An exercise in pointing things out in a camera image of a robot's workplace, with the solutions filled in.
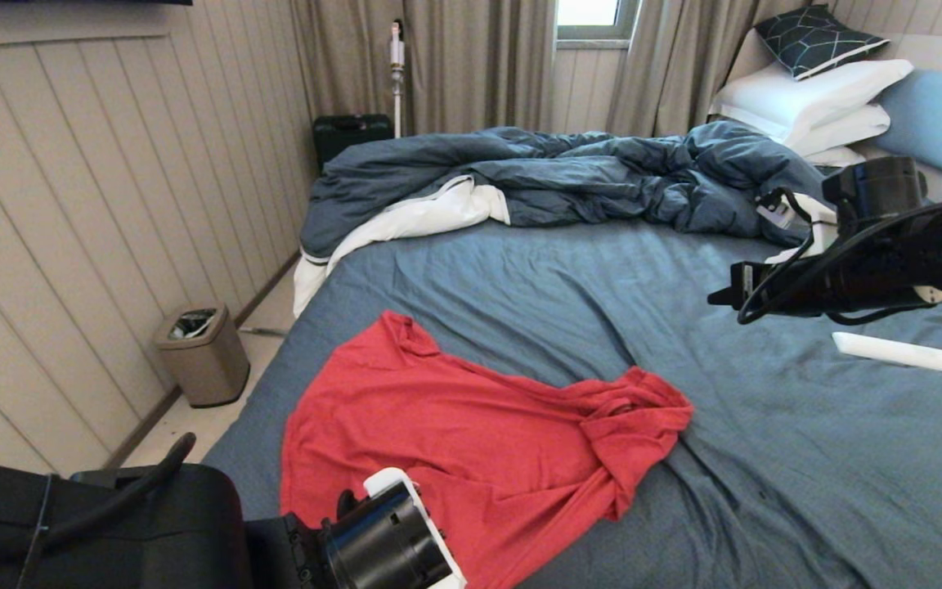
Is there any beige curtain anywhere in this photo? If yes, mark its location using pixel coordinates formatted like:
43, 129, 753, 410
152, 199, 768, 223
289, 0, 558, 138
606, 0, 807, 138

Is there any white bed linen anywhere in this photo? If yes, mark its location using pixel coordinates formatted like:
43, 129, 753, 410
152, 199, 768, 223
292, 175, 511, 319

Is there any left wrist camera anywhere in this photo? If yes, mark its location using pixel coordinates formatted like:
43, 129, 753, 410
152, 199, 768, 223
324, 468, 468, 589

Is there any dark blue crumpled duvet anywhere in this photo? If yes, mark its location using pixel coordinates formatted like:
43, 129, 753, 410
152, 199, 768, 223
299, 121, 875, 260

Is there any red t-shirt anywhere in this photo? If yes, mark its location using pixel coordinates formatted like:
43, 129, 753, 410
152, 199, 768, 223
279, 311, 694, 589

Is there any dark patterned cushion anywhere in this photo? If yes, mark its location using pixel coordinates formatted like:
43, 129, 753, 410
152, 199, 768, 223
753, 6, 890, 82

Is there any black hard case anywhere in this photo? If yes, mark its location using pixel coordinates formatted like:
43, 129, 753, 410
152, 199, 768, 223
312, 115, 394, 170

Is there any bronze trash bin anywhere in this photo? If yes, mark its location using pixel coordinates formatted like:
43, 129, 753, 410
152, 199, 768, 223
154, 304, 250, 408

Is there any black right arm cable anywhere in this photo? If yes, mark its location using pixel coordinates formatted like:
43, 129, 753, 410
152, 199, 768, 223
737, 187, 942, 326

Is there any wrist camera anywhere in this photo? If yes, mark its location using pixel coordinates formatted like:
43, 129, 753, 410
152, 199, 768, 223
324, 468, 468, 589
757, 157, 928, 263

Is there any dark wall screen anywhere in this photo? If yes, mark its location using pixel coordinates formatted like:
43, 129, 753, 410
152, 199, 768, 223
0, 0, 194, 6

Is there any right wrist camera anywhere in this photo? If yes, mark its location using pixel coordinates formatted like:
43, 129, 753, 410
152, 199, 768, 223
757, 157, 928, 263

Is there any white flat remote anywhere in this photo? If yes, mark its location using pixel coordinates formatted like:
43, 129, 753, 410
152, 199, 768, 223
833, 331, 942, 375

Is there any white stick vacuum cleaner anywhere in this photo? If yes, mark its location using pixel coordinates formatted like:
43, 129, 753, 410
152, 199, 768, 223
390, 20, 406, 138

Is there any black and white trash bag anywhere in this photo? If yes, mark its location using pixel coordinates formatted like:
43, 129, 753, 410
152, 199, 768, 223
170, 309, 217, 340

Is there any grey framed window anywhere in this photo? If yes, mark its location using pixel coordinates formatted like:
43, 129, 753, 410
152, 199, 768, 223
557, 0, 640, 48

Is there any large white pillow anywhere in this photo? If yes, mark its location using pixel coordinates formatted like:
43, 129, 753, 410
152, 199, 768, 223
708, 60, 913, 148

